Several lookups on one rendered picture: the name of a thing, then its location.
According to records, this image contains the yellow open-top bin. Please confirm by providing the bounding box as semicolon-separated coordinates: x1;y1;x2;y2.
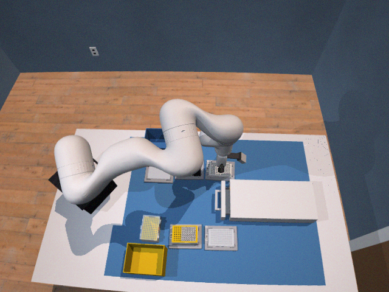
123;243;168;276

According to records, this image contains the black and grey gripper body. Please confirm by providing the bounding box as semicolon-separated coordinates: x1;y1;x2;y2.
216;154;227;167

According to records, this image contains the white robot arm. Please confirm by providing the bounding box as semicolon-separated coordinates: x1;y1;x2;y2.
54;99;246;204

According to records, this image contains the blue bench mat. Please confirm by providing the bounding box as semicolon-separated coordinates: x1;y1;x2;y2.
104;140;326;285

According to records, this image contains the blue waste bin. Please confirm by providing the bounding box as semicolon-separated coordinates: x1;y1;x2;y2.
145;128;166;150

